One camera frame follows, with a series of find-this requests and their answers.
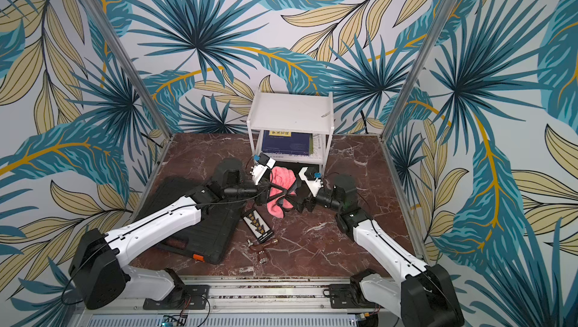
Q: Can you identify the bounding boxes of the aluminium corner post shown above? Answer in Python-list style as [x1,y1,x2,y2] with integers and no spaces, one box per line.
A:
[80,0,173,139]
[381,0,458,142]

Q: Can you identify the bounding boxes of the black screwdriver bit holder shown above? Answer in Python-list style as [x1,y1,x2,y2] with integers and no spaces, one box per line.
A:
[242,208,274,244]

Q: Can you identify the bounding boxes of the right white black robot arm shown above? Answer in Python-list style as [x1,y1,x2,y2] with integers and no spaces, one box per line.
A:
[282,175,465,326]

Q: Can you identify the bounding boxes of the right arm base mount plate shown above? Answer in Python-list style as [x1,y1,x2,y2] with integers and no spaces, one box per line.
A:
[323,284,382,310]

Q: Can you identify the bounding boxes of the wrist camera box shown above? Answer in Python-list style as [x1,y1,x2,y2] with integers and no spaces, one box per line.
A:
[298,167,323,197]
[251,153,276,185]

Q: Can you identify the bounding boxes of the pink fluffy cloth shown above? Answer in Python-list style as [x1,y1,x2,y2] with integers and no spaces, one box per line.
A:
[266,167,297,219]

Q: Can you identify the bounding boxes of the right aluminium corner post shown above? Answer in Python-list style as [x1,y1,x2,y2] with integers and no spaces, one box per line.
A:
[381,0,458,142]

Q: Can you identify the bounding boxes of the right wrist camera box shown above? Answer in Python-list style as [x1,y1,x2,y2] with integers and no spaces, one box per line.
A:
[298,167,323,197]

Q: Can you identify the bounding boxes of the red-brown small tool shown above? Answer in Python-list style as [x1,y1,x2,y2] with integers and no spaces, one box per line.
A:
[248,238,278,265]

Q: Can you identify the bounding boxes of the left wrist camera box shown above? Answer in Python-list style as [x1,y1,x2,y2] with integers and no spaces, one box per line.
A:
[251,153,276,185]

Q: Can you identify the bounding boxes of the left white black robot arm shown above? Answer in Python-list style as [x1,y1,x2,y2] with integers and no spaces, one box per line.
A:
[69,154,276,310]

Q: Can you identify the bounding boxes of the black plastic tool case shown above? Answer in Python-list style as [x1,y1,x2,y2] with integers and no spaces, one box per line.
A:
[135,176,246,265]

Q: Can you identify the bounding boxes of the white two-tier bookshelf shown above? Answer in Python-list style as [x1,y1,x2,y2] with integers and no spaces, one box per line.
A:
[246,92,335,173]

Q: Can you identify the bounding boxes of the dark blue book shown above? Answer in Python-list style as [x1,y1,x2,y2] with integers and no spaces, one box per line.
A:
[262,131,312,155]

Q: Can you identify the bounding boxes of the aluminium front rail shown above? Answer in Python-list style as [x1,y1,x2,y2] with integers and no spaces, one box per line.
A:
[65,277,404,326]

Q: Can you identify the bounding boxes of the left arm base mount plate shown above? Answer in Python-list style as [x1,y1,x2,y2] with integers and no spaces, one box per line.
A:
[143,285,210,310]

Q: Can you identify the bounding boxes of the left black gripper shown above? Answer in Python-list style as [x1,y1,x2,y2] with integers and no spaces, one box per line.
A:
[225,176,288,206]

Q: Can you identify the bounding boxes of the left aluminium corner post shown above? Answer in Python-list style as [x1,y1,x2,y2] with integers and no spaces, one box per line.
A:
[80,0,173,139]

